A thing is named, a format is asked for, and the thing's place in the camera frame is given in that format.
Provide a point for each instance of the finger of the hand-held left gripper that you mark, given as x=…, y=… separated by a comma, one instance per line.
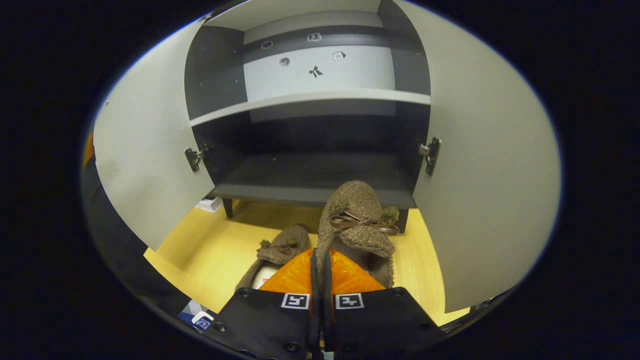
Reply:
x=89, y=152

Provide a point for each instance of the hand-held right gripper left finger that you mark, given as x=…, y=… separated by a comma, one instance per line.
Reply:
x=314, y=280

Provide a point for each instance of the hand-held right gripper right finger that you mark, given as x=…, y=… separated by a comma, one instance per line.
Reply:
x=327, y=280

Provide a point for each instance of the brown fuzzy shoe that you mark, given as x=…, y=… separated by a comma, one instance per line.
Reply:
x=355, y=200
x=287, y=240

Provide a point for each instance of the white shoe cabinet door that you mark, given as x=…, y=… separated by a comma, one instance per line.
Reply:
x=490, y=175
x=145, y=140

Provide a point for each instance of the white grey shoe cabinet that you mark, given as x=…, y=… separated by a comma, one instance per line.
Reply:
x=310, y=170

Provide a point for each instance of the small white blue device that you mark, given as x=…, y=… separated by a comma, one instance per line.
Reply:
x=203, y=320

